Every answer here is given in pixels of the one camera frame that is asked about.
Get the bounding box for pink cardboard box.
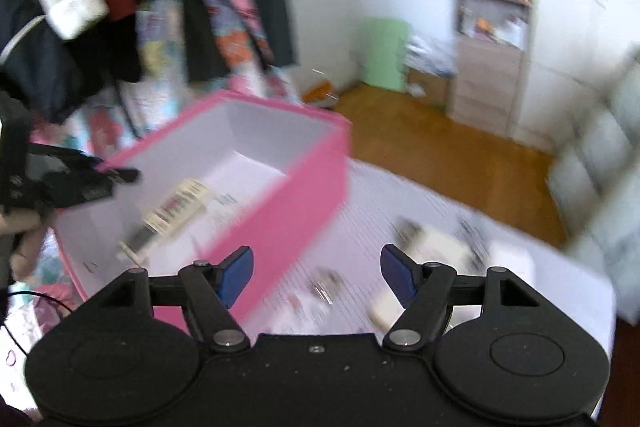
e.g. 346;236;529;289
54;91;350;321

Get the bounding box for white square power adapter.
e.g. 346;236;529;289
368;288;405;333

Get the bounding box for cream remote with red display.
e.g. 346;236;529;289
119;179;213;265

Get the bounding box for person's left hand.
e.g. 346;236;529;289
1;209;55;287

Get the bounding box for white quilted table mat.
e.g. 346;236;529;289
247;160;615;350

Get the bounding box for floral quilt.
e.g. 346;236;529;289
32;0;300;158

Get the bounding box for brown cardboard box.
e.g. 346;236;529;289
407;69;449;110

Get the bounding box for grey puffer jacket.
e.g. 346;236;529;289
548;54;639;324

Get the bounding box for white packaged goods pile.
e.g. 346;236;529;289
405;35;458;78

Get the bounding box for green folding table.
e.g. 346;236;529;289
361;17;410;92

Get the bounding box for light wood wardrobe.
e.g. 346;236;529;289
513;0;639;150

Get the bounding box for wooden open shelf unit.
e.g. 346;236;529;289
449;0;534;139

